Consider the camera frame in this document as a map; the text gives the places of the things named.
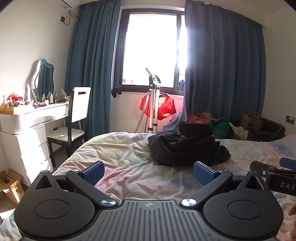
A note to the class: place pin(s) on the teal curtain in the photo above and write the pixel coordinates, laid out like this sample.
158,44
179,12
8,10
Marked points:
92,69
224,64

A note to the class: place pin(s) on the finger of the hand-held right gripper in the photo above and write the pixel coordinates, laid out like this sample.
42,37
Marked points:
288,162
266,168

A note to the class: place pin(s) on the white cloth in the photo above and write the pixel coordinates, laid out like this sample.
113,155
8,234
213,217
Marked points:
239,134

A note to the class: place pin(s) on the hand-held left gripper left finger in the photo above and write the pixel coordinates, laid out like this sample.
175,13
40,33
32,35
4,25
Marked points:
93,173

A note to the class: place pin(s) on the wavy framed mirror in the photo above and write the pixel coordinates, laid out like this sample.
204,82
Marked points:
42,78

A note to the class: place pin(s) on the black armchair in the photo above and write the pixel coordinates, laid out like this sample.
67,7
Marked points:
269,132

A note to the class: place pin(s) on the bed with pastel sheet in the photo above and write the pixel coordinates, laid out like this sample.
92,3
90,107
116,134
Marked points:
134,153

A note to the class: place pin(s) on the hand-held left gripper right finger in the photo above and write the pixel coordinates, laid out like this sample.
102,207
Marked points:
204,174

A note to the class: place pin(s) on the beige garment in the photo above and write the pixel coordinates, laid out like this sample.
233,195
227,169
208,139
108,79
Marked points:
205,114

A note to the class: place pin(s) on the row of cosmetic bottles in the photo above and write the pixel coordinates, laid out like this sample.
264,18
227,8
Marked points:
54,97

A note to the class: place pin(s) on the wall socket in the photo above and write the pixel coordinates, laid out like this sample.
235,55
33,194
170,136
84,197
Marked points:
290,119

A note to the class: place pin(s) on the red garment on hanger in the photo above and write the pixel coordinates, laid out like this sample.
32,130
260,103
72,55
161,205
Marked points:
165,105

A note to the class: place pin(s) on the black and white chair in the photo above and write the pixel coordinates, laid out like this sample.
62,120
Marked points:
79,104

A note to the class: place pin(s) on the pink garment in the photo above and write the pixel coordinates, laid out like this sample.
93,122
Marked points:
196,119

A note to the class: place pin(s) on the garment steamer stand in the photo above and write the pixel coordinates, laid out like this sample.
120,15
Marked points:
152,104

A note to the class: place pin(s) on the white dressing table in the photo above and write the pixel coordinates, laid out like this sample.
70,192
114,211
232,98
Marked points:
25,129

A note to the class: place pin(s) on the green garment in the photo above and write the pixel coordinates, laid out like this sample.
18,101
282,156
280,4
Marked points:
222,129

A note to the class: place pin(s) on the black wall plug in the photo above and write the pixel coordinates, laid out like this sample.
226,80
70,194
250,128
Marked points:
62,19

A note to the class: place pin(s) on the person's right hand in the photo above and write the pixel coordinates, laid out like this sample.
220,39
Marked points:
291,220

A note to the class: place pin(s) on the cardboard box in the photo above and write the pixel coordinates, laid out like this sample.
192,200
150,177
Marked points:
10,185

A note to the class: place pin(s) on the light blue garment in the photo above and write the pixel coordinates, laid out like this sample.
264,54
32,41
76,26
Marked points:
173,122

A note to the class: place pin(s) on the red item on dresser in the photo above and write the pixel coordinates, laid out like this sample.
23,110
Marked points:
15,98

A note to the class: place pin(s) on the wooden tray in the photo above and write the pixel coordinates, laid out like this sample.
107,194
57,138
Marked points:
13,109

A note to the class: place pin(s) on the black pants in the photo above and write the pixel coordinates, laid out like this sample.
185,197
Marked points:
185,146

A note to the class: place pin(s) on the dark framed window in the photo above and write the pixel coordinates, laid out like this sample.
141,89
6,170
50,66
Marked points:
150,48

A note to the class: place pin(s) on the black curtain tieback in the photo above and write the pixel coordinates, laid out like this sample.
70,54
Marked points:
116,92

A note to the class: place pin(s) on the brown paper bag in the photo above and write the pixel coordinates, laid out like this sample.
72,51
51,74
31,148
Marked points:
252,122

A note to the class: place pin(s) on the white air conditioner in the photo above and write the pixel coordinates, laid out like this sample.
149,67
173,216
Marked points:
68,2

